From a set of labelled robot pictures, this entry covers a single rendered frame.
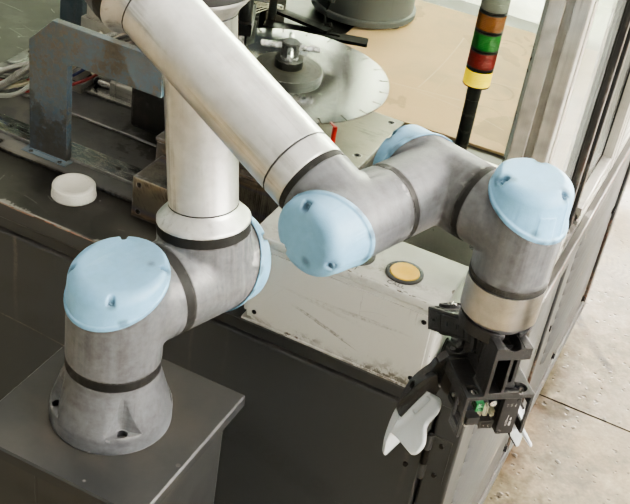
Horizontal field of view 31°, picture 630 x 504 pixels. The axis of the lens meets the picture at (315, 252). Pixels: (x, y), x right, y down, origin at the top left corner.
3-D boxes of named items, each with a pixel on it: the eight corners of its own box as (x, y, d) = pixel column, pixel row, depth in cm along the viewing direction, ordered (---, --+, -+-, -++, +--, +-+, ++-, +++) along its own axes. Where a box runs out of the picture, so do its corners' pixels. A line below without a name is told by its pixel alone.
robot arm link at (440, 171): (350, 139, 104) (441, 193, 98) (427, 108, 111) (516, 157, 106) (337, 210, 109) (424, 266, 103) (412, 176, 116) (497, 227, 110)
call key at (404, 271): (421, 281, 151) (424, 269, 149) (410, 295, 148) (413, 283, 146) (394, 270, 152) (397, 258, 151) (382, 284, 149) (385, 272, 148)
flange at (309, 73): (332, 86, 179) (335, 71, 178) (267, 90, 175) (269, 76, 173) (306, 54, 187) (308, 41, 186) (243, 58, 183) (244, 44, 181)
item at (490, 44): (502, 46, 180) (506, 29, 178) (493, 56, 177) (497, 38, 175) (476, 38, 181) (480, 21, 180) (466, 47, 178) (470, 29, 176)
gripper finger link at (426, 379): (389, 410, 115) (451, 355, 112) (385, 400, 116) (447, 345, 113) (420, 428, 117) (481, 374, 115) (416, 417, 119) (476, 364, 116)
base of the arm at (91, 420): (127, 473, 134) (131, 412, 128) (23, 422, 138) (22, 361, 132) (194, 401, 145) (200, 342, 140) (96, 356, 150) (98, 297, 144)
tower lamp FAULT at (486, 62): (498, 65, 182) (502, 47, 180) (489, 74, 178) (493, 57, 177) (472, 56, 183) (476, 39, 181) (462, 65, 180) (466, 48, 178)
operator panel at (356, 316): (448, 352, 161) (471, 267, 152) (420, 395, 152) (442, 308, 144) (275, 281, 169) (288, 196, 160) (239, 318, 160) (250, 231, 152)
